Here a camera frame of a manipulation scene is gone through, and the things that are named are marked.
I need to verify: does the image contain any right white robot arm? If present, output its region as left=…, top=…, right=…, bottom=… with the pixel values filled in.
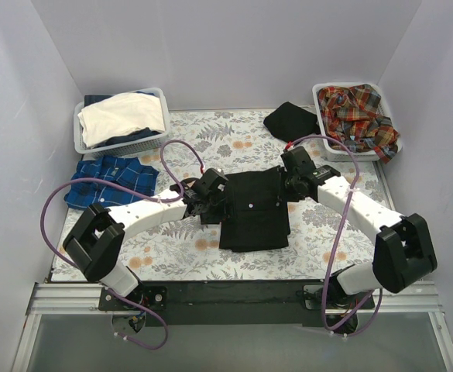
left=281, top=146, right=438, bottom=308

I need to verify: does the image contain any right white plastic basket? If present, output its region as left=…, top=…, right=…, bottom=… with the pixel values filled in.
left=311, top=81, right=405, bottom=162

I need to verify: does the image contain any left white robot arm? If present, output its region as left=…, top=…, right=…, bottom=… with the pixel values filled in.
left=63, top=168, right=228, bottom=310

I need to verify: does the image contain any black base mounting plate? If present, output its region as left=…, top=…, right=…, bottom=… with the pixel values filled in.
left=98, top=279, right=378, bottom=326

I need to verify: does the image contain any red plaid shirt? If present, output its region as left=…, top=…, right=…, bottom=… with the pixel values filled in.
left=317, top=84, right=400, bottom=164

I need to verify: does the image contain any folded black shirt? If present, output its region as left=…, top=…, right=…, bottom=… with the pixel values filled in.
left=263, top=102, right=321, bottom=143

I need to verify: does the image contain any black long sleeve shirt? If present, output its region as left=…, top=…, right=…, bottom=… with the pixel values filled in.
left=219, top=167, right=290, bottom=253

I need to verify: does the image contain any blue plaid shirt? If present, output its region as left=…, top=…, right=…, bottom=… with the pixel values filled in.
left=64, top=156, right=159, bottom=210

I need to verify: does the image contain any floral patterned table mat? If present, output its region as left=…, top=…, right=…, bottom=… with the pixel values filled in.
left=51, top=108, right=415, bottom=282

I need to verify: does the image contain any cream white folded shirt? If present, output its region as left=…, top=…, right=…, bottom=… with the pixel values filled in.
left=77, top=91, right=166, bottom=147

